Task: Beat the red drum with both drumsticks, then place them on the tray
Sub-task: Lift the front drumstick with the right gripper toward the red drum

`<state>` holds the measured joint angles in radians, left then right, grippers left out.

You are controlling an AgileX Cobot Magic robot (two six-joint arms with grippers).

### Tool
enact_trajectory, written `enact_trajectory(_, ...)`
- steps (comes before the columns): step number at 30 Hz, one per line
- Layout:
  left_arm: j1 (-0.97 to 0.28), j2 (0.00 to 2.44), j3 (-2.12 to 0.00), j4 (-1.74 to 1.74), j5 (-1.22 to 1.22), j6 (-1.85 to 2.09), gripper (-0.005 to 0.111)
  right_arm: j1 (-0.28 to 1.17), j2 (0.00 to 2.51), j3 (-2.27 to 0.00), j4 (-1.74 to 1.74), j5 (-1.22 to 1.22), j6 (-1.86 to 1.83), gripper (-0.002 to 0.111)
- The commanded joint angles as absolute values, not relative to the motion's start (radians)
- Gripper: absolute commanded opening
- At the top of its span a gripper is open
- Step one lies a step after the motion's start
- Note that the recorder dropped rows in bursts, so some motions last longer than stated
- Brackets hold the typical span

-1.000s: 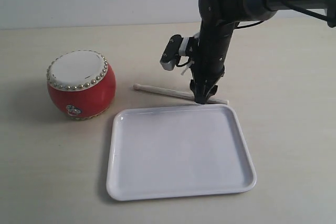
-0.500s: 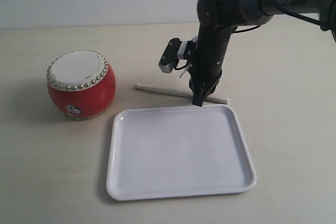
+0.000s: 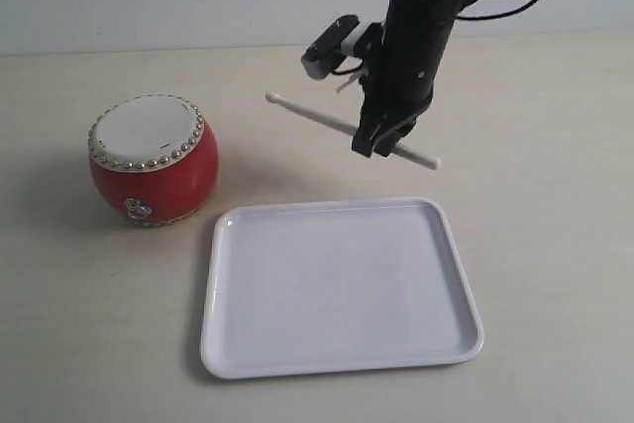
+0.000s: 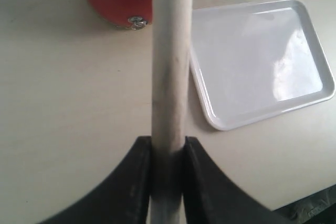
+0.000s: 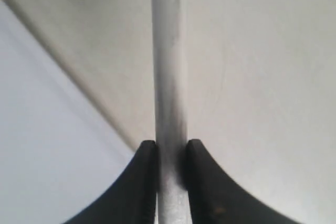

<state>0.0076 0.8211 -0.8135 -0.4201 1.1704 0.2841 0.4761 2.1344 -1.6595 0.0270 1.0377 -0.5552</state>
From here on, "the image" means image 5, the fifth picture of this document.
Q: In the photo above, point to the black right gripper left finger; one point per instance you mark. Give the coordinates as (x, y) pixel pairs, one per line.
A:
(132, 197)

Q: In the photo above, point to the wooden drumstick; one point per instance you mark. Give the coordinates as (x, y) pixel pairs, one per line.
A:
(168, 25)

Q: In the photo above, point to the white plastic tray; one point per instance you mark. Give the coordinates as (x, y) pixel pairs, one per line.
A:
(58, 154)

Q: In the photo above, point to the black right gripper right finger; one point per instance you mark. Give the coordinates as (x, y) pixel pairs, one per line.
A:
(216, 198)

